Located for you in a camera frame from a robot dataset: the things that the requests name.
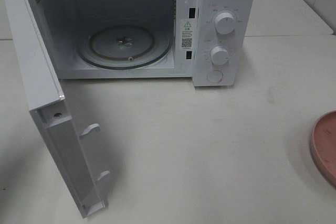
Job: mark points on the round white door button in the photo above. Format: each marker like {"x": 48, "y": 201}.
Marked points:
{"x": 215, "y": 76}

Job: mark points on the white microwave knob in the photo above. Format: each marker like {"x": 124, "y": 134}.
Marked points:
{"x": 225, "y": 22}
{"x": 219, "y": 56}

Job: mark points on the white microwave door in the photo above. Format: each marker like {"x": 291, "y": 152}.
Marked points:
{"x": 48, "y": 107}

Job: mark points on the pink round plate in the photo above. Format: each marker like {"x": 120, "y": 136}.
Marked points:
{"x": 322, "y": 146}

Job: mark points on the glass microwave turntable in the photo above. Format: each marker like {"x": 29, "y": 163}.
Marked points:
{"x": 126, "y": 43}

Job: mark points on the white warning label sticker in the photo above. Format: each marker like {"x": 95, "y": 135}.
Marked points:
{"x": 187, "y": 28}

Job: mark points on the white microwave oven body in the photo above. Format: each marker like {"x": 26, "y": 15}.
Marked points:
{"x": 68, "y": 20}

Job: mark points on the white adjacent table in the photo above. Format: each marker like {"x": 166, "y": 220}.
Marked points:
{"x": 284, "y": 18}

